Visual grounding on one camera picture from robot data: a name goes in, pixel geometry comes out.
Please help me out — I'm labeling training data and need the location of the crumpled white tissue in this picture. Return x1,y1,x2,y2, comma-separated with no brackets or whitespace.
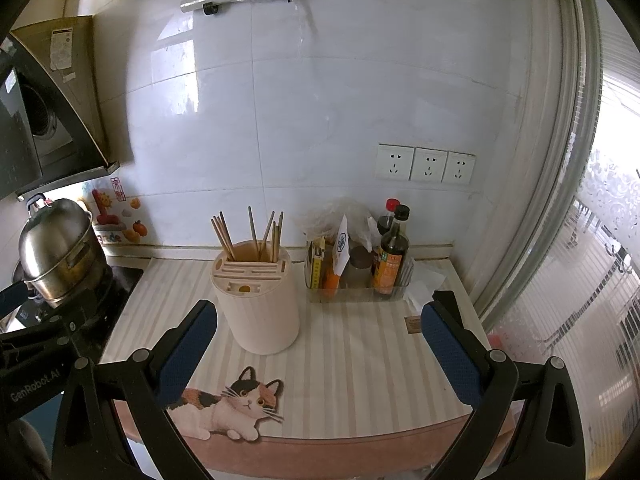
402,265,447,311

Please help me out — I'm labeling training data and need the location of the dark bottle with red cap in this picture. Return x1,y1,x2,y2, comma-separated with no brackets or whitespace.
376,198,401,251

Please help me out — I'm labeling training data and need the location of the dark bottle with orange label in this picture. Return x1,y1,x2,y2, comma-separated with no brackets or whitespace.
371,204,411,297

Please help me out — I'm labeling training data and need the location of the clear plastic bag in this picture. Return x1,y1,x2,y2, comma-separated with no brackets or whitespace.
297,199,381,241

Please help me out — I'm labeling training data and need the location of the bunch of wooden chopsticks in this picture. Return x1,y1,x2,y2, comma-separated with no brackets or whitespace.
211,206,285,263

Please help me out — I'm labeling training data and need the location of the stainless steel steamer pot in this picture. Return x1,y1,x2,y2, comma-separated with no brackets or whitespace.
19,196,108,297

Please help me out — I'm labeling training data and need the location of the beige plastic utensil holder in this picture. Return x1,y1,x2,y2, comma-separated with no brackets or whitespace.
210,240,301,356

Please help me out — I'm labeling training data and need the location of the person's left forearm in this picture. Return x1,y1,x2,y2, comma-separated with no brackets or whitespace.
7,417,53,480

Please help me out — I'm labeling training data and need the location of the jar with brown lid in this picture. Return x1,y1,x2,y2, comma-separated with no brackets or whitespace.
347,247,373,288

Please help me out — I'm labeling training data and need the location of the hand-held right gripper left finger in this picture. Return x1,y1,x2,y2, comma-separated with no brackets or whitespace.
52,299,219,480

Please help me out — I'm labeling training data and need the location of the range hood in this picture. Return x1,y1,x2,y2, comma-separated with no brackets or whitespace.
0,15,132,201

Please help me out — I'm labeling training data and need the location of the yellow box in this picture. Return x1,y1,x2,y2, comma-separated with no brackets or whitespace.
307,237,326,290

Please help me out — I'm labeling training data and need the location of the black induction cooktop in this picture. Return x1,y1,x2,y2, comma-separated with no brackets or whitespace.
92,264,147,356

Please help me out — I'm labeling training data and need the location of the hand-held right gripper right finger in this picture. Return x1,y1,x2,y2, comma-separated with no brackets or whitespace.
420,289,586,480

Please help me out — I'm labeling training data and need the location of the clear plastic organizer tray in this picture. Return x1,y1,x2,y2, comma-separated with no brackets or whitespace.
305,240,416,303

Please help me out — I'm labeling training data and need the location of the white wall socket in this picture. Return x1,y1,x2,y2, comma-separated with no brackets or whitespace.
375,144,415,182
441,151,477,186
410,147,448,183

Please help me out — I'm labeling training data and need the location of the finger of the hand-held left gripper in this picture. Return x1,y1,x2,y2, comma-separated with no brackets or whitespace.
35,290,118,357

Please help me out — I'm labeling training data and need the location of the colourful wall sticker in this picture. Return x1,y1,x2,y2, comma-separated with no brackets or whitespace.
80,175,148,246

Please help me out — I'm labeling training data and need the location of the orange packet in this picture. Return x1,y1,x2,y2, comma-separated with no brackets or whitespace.
322,260,342,298

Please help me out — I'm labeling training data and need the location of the striped cat print table mat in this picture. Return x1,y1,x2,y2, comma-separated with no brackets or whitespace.
97,257,493,471

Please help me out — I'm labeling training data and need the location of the white packet with blue print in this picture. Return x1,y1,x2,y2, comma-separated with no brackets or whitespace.
332,214,353,277

